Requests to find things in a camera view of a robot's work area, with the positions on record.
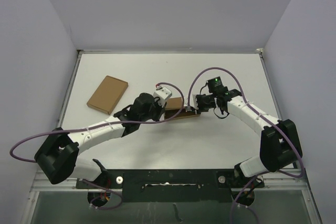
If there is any brown cardboard box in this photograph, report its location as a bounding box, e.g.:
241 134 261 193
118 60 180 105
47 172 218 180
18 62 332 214
87 76 129 115
164 97 202 121

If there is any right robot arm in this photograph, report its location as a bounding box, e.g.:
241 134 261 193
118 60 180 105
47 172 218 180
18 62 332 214
193 77 302 187

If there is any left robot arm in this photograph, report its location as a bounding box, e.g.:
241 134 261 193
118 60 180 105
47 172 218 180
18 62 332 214
34 91 172 188

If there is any folded brown cardboard box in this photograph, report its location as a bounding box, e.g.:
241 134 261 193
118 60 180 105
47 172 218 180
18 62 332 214
87 76 129 115

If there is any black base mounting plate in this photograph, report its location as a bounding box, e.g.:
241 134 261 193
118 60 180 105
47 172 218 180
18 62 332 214
76 168 265 203

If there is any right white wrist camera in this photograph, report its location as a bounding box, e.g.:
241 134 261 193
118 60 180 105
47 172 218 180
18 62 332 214
184 93 200 115

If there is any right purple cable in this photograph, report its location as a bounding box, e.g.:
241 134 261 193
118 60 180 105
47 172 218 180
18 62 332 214
187 67 306 224

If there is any purple cable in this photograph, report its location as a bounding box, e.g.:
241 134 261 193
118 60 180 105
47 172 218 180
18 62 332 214
9 81 186 210
187 67 306 224

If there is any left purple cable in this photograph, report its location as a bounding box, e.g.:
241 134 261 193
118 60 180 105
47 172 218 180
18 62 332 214
9 81 186 210

